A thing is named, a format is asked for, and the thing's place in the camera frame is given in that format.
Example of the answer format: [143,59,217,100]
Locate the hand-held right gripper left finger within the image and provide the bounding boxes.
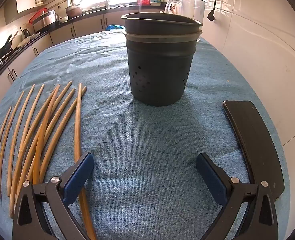
[12,152,96,240]

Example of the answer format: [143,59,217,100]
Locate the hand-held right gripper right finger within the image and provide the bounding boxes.
[196,152,279,240]

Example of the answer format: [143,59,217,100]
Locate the bunch of wooden chopsticks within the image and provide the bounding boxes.
[0,81,98,240]

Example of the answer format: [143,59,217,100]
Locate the dark grey chopstick holder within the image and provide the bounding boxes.
[121,12,203,107]

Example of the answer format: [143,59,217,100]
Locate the black smartphone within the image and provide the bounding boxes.
[222,100,285,200]

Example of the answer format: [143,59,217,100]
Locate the blue tablecloth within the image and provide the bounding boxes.
[0,30,291,240]

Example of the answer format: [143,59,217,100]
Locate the gas stove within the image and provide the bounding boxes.
[0,51,13,78]

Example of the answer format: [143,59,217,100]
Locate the white tray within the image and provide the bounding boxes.
[19,31,42,47]

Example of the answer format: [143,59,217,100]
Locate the black wok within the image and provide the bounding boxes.
[0,31,19,64]

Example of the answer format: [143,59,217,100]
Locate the beige kitchen base cabinets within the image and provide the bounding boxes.
[0,7,163,118]

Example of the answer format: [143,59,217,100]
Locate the blue plastic bag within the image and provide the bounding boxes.
[106,24,125,32]

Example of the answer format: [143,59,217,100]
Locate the silver rice cooker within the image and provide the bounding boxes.
[33,10,58,28]

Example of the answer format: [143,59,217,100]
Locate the black kitchen countertop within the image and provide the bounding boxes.
[0,2,168,90]

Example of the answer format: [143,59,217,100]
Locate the brown cooking pot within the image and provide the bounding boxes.
[65,4,83,18]

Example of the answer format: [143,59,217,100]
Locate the red plastic lid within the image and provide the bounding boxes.
[29,8,48,23]

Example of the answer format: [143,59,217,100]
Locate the glass beer mug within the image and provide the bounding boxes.
[164,0,206,43]

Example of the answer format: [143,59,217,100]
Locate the beige upper kitchen cabinets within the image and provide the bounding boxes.
[4,0,69,25]

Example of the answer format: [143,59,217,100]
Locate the black power cable with plug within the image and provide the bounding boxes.
[207,0,220,22]

